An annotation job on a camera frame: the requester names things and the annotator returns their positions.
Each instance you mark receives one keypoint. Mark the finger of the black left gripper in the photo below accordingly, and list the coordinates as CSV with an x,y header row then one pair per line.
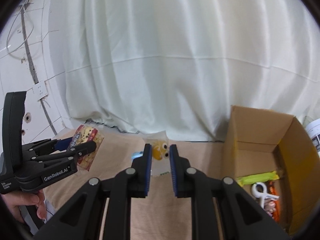
x,y
67,158
46,146

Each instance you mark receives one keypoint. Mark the brown cardboard box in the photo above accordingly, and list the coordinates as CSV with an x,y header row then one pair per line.
x,y
260,141

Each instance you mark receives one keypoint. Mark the printed white paper sheet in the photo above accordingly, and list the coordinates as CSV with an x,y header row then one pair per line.
x,y
313,130

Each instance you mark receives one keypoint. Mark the yellow toy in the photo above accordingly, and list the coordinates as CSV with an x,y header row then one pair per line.
x,y
160,153

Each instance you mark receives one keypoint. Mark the white backdrop curtain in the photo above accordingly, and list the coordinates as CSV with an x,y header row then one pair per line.
x,y
146,66

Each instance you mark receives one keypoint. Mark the green yellow snack packet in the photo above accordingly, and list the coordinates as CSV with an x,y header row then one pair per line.
x,y
255,178

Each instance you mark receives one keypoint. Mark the white plastic clip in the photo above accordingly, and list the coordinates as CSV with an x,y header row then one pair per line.
x,y
259,191

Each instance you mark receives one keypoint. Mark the white wall socket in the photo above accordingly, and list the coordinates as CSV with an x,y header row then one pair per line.
x,y
40,90

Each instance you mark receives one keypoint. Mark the person's left hand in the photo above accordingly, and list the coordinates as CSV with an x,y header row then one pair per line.
x,y
15,199

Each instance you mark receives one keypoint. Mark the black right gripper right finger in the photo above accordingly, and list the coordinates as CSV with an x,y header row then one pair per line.
x,y
220,209

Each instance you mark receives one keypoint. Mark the red cookie snack bag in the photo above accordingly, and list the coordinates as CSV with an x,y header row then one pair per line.
x,y
87,139

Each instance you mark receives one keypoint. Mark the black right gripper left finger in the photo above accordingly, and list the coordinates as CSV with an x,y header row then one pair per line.
x,y
102,208

